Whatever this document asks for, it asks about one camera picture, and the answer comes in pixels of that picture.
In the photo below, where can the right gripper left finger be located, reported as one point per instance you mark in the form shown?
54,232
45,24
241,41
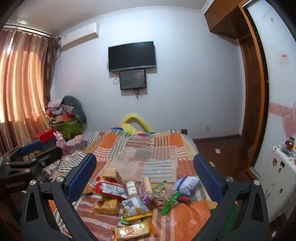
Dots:
38,222

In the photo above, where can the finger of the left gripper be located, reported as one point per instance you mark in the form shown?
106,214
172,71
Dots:
35,153
16,172

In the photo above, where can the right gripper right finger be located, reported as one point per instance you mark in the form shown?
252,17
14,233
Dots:
241,211

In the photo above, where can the blue white snack bag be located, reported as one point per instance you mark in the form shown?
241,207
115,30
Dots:
186,185

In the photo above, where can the red snack packet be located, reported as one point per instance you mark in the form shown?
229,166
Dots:
110,188

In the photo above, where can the caramel rice cake pack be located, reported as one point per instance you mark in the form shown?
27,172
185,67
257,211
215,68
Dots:
107,207

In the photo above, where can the green edged pastry bag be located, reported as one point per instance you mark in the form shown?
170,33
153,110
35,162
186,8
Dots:
164,197

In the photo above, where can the golden rice crisp pack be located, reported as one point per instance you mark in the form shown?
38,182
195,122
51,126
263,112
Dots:
112,174

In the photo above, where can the yellow cracker packet orange ends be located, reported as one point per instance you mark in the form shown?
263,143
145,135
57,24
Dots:
136,230

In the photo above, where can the purple snack packet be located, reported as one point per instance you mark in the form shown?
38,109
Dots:
146,192

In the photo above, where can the grey yellow snack packet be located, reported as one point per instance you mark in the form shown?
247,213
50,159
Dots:
135,208

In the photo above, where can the brown cracker pack white label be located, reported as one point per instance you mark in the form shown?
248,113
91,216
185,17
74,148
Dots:
132,189

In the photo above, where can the red box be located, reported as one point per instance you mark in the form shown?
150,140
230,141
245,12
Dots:
44,136

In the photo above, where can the pink stuffed rabbit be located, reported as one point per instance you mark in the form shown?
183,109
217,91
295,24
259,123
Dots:
60,142

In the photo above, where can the white sticker suitcase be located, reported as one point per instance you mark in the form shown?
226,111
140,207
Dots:
278,181

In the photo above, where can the green gift box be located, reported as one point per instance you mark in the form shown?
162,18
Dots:
69,129

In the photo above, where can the grey plush toy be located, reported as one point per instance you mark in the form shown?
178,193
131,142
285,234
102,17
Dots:
73,105

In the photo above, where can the clear plastic storage bin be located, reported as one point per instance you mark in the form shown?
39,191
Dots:
157,163

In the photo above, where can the orange pink curtain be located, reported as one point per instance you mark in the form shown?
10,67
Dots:
27,67

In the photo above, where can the yellow plush toy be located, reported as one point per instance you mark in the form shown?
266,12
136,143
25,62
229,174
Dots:
133,124

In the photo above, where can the patchwork striped bedspread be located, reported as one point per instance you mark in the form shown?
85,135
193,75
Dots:
182,222

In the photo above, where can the brown wooden door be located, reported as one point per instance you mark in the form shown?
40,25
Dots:
254,95

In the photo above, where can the white air conditioner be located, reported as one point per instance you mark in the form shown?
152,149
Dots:
80,36

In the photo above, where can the white wardrobe with hearts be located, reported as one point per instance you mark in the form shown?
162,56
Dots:
279,49

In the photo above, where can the wooden upper cabinet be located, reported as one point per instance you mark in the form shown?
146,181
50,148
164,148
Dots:
226,18

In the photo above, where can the small black wall monitor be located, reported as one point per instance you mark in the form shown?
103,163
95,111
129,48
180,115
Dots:
132,79

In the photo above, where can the wall mounted black television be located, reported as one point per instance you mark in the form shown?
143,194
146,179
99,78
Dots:
131,56

